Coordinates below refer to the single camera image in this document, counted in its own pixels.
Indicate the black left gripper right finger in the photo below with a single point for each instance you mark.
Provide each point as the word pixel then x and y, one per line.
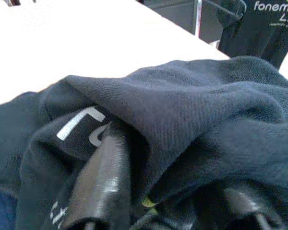
pixel 252 203

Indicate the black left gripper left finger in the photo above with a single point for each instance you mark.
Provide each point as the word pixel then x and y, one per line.
pixel 98 182

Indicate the black printed T-shirt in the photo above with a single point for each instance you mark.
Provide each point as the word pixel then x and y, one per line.
pixel 194 119
pixel 254 36

